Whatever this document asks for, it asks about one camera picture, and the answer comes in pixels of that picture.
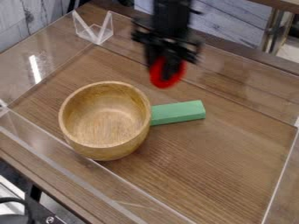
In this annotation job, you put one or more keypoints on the black table leg clamp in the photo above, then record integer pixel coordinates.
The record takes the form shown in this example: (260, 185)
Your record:
(42, 215)

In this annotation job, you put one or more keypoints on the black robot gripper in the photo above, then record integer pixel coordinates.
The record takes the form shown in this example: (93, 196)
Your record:
(166, 35)

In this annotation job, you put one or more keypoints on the wooden furniture frame background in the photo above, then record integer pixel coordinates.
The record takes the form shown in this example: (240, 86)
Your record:
(282, 16)

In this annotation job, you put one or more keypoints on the wooden bowl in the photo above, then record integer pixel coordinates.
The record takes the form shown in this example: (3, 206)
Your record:
(105, 120)

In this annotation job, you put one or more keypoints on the red felt strawberry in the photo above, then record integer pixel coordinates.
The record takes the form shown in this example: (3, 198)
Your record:
(157, 74)

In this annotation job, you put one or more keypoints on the clear acrylic corner bracket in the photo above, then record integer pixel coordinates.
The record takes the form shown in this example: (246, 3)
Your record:
(94, 33)

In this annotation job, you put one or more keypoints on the green rectangular block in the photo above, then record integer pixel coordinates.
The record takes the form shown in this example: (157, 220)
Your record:
(178, 112)

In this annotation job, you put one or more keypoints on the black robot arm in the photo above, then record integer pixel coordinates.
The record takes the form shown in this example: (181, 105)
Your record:
(173, 6)

